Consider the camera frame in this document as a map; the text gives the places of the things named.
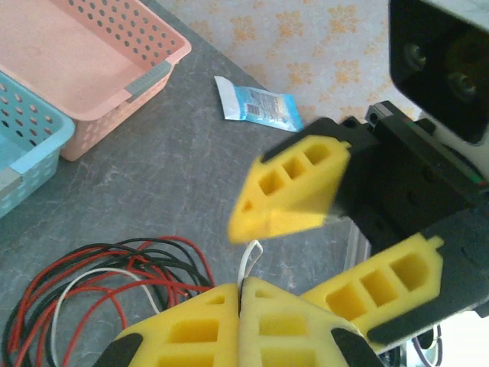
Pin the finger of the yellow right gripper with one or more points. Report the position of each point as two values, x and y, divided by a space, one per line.
382 306
302 199

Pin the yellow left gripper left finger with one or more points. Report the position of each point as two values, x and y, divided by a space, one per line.
191 332

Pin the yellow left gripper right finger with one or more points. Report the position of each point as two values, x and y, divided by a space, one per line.
290 332

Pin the blue white snack packet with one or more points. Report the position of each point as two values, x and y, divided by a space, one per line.
260 105

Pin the blue perforated plastic basket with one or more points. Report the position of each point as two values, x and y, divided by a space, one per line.
23 153

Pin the pink perforated plastic basket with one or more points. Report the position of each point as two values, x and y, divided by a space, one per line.
76 57

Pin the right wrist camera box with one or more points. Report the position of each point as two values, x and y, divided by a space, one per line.
431 38

